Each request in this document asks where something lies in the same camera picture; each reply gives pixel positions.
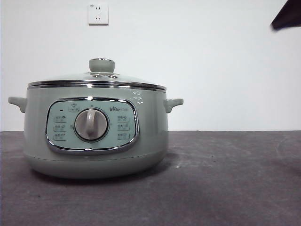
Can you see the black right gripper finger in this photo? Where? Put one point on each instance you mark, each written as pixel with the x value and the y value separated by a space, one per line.
pixel 289 16

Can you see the glass lid with green knob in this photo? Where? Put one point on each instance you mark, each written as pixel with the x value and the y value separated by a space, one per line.
pixel 101 64

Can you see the pale green electric cooking pot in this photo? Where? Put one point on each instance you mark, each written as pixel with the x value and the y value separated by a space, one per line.
pixel 152 131

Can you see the white wall socket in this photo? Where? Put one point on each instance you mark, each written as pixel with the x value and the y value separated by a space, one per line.
pixel 98 14

